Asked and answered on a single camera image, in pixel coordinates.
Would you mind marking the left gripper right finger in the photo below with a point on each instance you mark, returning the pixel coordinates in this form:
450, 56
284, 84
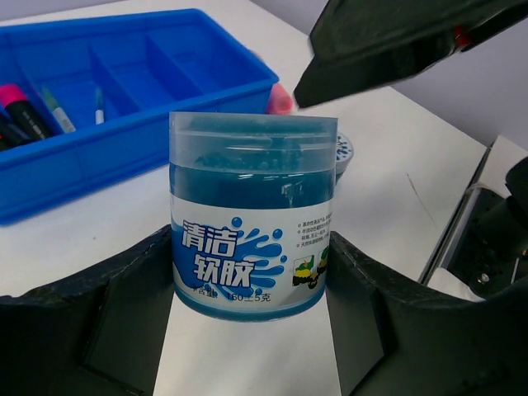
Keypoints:
394, 336

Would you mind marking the blue jar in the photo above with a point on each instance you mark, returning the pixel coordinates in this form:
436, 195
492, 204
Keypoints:
344, 154
251, 212

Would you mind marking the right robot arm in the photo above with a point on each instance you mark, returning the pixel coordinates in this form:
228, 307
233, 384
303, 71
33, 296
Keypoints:
486, 245

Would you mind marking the blue pen refill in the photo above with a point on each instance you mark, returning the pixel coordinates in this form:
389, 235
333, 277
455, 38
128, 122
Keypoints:
99, 112

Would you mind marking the pink glue bottle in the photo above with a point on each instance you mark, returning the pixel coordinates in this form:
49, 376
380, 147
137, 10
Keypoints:
280, 101

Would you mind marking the blue compartment tray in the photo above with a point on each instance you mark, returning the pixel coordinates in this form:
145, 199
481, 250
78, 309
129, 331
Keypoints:
147, 65

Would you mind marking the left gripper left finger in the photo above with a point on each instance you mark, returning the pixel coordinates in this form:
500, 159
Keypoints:
99, 331

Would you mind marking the pink cap black highlighter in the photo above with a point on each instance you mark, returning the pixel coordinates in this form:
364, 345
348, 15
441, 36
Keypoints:
22, 112

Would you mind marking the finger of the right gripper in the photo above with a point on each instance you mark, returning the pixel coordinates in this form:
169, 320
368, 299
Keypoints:
363, 45

